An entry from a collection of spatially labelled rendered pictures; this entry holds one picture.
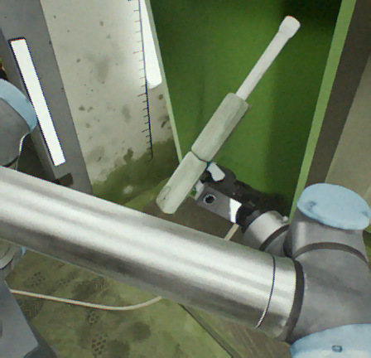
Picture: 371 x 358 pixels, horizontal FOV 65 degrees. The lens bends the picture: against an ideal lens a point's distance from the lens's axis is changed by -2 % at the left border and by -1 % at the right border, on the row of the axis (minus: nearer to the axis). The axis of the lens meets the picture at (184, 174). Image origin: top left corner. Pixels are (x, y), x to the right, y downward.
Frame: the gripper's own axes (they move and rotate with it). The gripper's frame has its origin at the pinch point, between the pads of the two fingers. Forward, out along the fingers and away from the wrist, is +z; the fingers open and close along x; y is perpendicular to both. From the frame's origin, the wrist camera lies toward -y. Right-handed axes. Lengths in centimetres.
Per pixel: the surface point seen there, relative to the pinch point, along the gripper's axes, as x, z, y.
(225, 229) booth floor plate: -56, 50, 113
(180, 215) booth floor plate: -69, 76, 97
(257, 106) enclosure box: 21, 44, 61
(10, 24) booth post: -3, 96, -30
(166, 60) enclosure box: 17, 53, 11
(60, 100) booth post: -26, 98, -1
